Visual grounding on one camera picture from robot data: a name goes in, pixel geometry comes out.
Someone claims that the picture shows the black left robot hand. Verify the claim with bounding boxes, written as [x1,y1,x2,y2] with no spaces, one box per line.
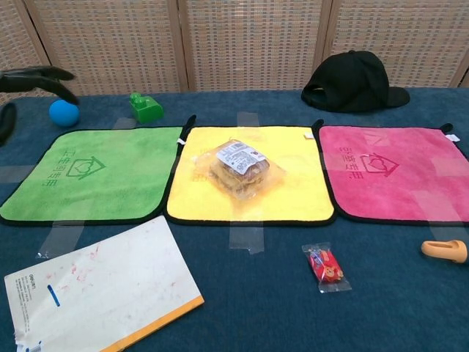
[0,66,79,147]

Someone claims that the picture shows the packaged pastry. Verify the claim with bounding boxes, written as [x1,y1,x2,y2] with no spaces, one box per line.
[191,138,290,215]

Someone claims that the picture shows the green microfibre cloth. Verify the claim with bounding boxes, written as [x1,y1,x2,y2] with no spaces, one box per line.
[0,126,184,226]

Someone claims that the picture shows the yellow microfibre cloth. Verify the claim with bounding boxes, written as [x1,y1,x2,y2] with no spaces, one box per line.
[163,114,337,227]

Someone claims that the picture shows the pink microfibre cloth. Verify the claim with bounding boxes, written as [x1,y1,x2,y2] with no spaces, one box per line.
[311,119,469,225]

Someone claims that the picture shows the blue ball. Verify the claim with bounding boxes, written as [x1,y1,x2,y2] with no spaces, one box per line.
[49,99,81,128]

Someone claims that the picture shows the green toy brick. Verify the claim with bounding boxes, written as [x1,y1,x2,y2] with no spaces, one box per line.
[129,92,165,124]

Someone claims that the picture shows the woven folding screen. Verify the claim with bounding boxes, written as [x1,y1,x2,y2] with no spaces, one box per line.
[0,0,469,104]

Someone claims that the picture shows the white notebook with orange spine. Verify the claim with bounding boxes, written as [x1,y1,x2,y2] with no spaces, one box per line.
[4,215,205,352]

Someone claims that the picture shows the dark blue table cover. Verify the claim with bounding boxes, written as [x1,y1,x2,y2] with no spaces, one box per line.
[0,86,469,352]

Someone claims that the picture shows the black baseball cap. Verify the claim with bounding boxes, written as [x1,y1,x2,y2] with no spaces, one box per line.
[300,50,411,113]

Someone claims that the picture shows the red wrapped candy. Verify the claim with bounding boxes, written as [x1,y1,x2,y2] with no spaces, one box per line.
[301,243,352,294]

